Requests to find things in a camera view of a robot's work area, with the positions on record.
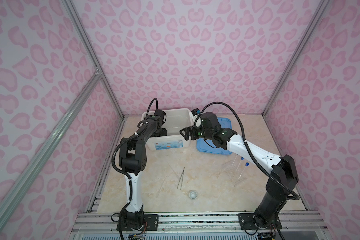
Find white plastic storage bin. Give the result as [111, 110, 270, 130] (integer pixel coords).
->
[146, 108, 194, 151]

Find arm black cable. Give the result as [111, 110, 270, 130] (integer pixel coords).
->
[110, 97, 159, 240]
[193, 101, 301, 240]

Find metal tweezers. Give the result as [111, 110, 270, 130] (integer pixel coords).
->
[177, 167, 185, 189]

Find small round glass dish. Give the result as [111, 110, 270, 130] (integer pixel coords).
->
[189, 191, 198, 200]

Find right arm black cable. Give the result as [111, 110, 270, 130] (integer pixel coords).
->
[193, 101, 301, 240]

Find left rear corner post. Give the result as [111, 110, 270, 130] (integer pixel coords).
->
[61, 0, 125, 119]

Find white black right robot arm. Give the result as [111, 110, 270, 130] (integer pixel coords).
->
[180, 112, 300, 229]

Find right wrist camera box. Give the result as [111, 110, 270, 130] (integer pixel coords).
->
[191, 108, 201, 117]

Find aluminium corner frame post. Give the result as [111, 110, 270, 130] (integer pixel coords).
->
[262, 0, 332, 118]

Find left aluminium frame beam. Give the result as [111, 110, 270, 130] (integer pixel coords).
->
[0, 70, 103, 232]

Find blue plastic bin lid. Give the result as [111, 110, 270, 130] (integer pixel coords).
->
[196, 117, 232, 156]

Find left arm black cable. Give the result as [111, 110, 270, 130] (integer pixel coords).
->
[110, 97, 159, 240]

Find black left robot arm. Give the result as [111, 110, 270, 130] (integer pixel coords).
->
[119, 110, 168, 228]

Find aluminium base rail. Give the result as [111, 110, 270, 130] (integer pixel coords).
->
[67, 211, 331, 240]

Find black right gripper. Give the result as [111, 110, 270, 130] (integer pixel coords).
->
[179, 124, 214, 140]

